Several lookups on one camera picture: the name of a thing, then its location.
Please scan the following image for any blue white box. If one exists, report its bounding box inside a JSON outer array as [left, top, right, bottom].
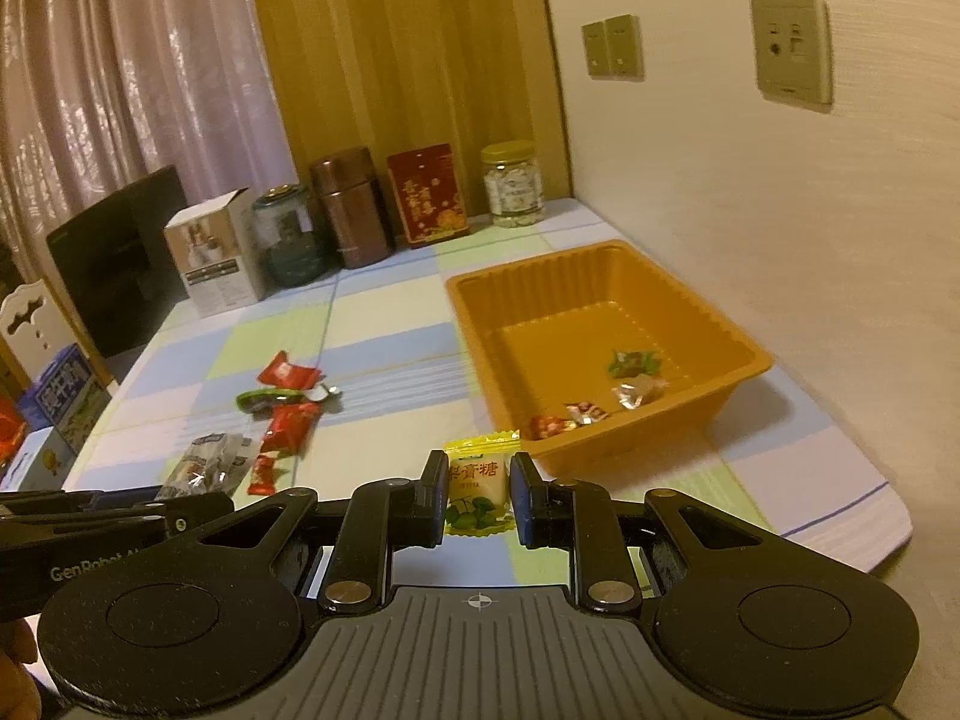
[[0, 426, 76, 492]]

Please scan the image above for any white cardboard box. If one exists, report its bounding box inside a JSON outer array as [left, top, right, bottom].
[[163, 187, 269, 318]]

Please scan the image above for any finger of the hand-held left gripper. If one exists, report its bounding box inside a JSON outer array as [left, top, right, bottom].
[[71, 490, 235, 537], [0, 490, 102, 517]]

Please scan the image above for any blue printed box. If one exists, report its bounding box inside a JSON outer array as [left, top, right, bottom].
[[16, 345, 112, 458]]

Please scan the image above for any beige network wall socket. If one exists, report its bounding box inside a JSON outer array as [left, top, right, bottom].
[[750, 0, 835, 106]]

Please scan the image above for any long green snack packet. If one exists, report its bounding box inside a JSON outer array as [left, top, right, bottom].
[[236, 382, 342, 417]]

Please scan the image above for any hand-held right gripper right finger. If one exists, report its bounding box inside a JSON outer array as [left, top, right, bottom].
[[510, 454, 781, 610]]

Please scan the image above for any clear candy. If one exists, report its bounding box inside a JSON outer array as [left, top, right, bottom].
[[611, 377, 670, 412]]

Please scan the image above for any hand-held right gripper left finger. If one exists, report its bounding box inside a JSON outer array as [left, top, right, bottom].
[[171, 450, 451, 610]]

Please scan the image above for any green glass jar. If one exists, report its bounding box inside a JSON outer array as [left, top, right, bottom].
[[251, 185, 327, 288]]

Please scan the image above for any white chair back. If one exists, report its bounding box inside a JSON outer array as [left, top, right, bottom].
[[0, 277, 76, 383]]

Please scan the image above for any black monitor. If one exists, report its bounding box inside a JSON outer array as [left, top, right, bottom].
[[45, 165, 188, 361]]

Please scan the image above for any person's left hand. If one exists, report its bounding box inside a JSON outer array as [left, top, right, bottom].
[[0, 634, 40, 720]]

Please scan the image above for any grey clear snack packet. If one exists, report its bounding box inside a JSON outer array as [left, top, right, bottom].
[[154, 431, 252, 500]]

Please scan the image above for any red candy packet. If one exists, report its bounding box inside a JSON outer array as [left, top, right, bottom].
[[257, 351, 323, 389]]

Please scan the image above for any yellow candy packet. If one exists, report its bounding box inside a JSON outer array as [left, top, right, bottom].
[[442, 429, 521, 537]]

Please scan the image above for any glass jar yellow lid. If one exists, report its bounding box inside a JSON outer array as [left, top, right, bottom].
[[481, 141, 546, 228]]

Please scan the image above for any orange plastic tray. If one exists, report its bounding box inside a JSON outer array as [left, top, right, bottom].
[[445, 240, 775, 479]]

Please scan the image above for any red gift box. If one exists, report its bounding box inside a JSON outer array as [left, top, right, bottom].
[[387, 142, 470, 250]]

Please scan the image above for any brown metal thermos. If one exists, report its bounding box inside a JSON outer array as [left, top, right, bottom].
[[310, 148, 395, 269]]

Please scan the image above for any red bag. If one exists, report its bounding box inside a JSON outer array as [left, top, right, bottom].
[[0, 397, 27, 466]]

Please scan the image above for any sheer pink curtain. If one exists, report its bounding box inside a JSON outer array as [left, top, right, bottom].
[[0, 0, 297, 286]]

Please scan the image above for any large red snack packet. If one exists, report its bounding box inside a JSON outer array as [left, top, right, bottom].
[[260, 403, 322, 457]]

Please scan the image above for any green candy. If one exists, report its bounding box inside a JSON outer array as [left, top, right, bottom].
[[606, 349, 665, 378]]

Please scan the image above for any yellow brown curtain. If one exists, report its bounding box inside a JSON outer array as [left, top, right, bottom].
[[247, 0, 575, 200]]

